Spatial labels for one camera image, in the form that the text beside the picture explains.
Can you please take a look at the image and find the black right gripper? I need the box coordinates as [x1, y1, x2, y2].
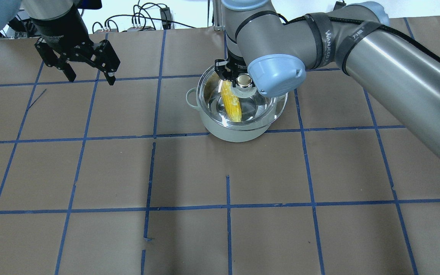
[214, 52, 249, 81]

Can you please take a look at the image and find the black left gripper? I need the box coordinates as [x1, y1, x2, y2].
[34, 29, 121, 86]

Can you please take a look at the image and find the yellow corn cob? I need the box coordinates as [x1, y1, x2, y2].
[220, 80, 242, 123]

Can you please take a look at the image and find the glass pot lid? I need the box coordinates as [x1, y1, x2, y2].
[194, 67, 288, 131]

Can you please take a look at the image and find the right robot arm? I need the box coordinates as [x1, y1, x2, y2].
[215, 0, 440, 159]

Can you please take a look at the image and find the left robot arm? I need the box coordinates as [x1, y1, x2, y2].
[0, 0, 121, 85]

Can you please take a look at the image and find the pale green cooking pot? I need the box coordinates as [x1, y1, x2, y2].
[186, 66, 288, 142]

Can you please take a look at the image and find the aluminium frame post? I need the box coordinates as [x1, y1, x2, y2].
[211, 0, 226, 31]

